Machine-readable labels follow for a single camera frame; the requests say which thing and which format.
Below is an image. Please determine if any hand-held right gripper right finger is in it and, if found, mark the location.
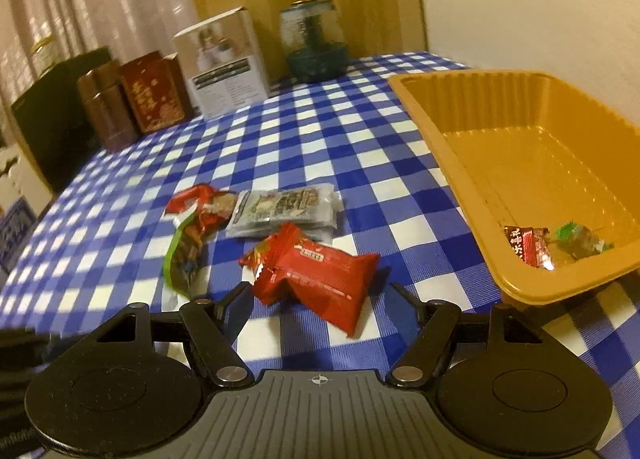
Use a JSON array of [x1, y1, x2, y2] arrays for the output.
[[385, 281, 549, 388]]

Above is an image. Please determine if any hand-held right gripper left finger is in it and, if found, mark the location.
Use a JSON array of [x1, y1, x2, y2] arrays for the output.
[[94, 281, 257, 388]]

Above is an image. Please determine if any red and green snack packet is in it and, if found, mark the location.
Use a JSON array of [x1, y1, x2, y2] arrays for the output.
[[164, 184, 240, 298]]

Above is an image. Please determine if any large red snack packet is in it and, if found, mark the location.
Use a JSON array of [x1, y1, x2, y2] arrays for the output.
[[238, 222, 382, 338]]

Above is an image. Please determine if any grey printed snack packet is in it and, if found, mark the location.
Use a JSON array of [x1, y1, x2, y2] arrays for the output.
[[225, 183, 343, 242]]

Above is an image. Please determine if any small dark red snack packet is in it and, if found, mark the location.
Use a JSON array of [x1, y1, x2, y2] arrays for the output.
[[504, 226, 556, 271]]

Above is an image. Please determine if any green candy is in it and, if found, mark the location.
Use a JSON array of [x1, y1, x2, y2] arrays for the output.
[[547, 222, 615, 261]]

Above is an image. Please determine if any orange plastic tray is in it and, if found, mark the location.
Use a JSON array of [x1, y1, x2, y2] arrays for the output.
[[387, 70, 640, 312]]

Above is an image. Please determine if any blue patterned object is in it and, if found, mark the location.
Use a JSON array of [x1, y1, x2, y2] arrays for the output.
[[0, 204, 38, 272]]

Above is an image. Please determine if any blue white checked tablecloth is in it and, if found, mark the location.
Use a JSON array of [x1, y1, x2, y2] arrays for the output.
[[0, 52, 640, 459]]

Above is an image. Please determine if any red patterned tin box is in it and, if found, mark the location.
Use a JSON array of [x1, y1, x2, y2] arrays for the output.
[[119, 50, 195, 135]]

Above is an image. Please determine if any brown cylindrical tin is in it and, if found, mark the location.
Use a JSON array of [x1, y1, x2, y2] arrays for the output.
[[76, 60, 141, 152]]

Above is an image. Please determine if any white cardboard box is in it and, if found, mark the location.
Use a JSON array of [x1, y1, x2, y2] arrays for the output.
[[172, 6, 271, 121]]

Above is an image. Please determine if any black box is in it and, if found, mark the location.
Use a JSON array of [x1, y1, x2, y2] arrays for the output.
[[11, 46, 113, 192]]

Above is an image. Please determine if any green glass jar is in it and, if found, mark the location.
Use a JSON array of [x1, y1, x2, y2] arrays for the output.
[[279, 0, 349, 84]]

